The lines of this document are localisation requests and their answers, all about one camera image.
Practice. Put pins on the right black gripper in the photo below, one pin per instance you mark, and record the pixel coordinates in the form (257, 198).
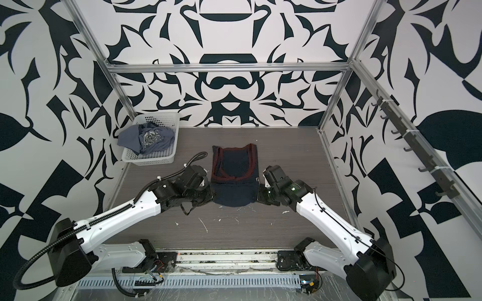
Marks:
(260, 195)

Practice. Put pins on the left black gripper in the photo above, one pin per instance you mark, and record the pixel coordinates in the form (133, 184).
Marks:
(210, 195)

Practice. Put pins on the navy tank top red trim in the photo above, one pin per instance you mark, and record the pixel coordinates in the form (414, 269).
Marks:
(235, 175)

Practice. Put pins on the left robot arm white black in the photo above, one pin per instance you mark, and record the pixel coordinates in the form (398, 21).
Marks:
(86, 251)

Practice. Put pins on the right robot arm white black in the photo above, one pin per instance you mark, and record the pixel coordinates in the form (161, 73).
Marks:
(367, 265)

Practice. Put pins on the grey blue printed tank top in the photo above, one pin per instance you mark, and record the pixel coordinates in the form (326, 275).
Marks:
(144, 139)

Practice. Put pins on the white plastic laundry basket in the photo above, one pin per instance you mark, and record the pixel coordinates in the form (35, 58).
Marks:
(169, 119)

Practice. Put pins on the small green circuit board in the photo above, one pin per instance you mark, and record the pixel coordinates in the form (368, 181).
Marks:
(310, 283)

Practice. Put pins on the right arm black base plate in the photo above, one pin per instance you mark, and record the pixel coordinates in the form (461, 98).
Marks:
(291, 261)

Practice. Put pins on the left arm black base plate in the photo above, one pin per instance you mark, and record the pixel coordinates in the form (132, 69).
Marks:
(156, 263)

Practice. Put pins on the white slotted cable duct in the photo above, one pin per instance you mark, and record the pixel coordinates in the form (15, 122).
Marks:
(213, 281)

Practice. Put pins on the aluminium frame enclosure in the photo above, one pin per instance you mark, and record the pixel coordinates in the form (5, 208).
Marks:
(466, 202)

